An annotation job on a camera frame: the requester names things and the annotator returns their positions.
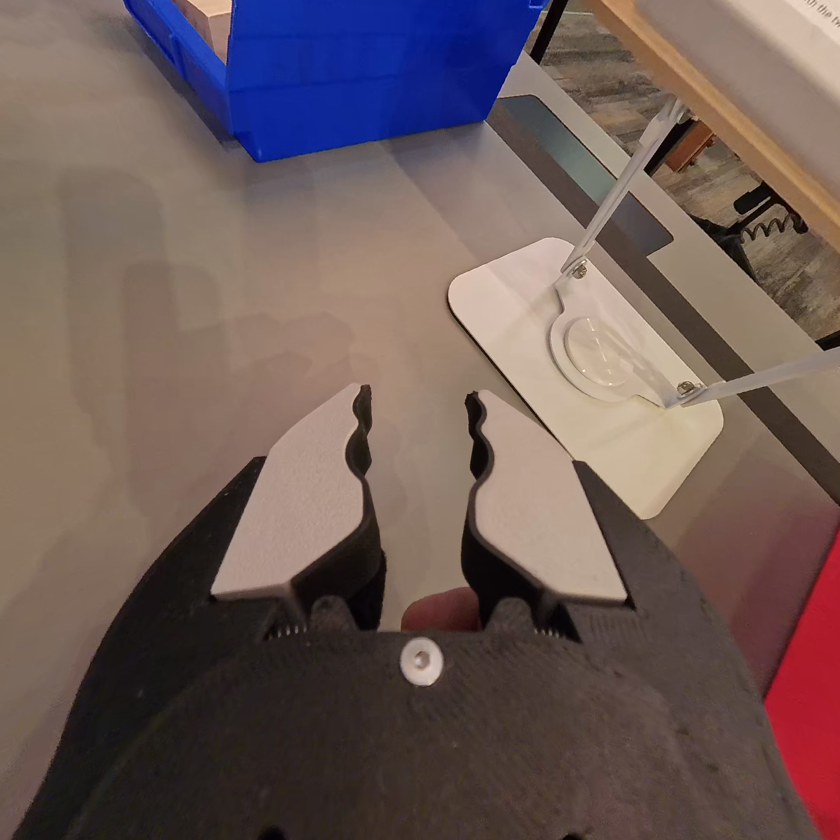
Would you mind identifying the blue plastic bin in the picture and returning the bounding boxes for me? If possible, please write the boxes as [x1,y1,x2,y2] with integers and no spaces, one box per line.
[123,0,549,163]

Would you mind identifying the person's right hand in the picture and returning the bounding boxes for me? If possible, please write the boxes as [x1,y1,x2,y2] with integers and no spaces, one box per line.
[401,587,481,635]

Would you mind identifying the red container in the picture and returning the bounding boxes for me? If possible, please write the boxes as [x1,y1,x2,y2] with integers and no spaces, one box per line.
[763,538,840,840]

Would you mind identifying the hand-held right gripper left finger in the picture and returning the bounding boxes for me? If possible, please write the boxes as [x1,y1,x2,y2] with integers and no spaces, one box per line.
[210,384,387,632]

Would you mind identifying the white stand with wooden board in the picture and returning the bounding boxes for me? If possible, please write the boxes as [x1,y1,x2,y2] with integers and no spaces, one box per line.
[448,0,840,519]

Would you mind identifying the printed instruction sheet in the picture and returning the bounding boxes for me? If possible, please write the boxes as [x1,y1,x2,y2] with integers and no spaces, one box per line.
[791,0,840,30]

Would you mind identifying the black metal partition frame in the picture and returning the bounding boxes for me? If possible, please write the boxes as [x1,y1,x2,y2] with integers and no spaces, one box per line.
[528,0,571,64]

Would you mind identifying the white cardboard box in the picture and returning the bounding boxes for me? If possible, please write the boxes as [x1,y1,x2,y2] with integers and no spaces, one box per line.
[174,0,235,48]

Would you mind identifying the black desk cable flap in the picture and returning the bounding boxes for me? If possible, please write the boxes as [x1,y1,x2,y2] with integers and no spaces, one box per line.
[489,95,676,258]

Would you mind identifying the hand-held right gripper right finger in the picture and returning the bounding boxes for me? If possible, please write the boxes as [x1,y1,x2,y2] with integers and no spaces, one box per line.
[461,390,630,631]

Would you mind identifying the wooden post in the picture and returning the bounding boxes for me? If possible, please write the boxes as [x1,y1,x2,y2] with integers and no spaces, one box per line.
[646,118,718,175]

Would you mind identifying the black coiled cable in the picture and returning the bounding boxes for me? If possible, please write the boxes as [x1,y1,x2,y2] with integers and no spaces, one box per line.
[745,213,809,245]

